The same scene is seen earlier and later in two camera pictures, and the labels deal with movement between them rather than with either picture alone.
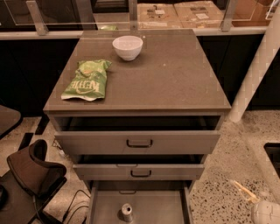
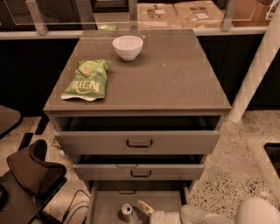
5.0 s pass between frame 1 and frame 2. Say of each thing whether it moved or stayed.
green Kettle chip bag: stayed
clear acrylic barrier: stayed
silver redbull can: stayed
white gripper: moved
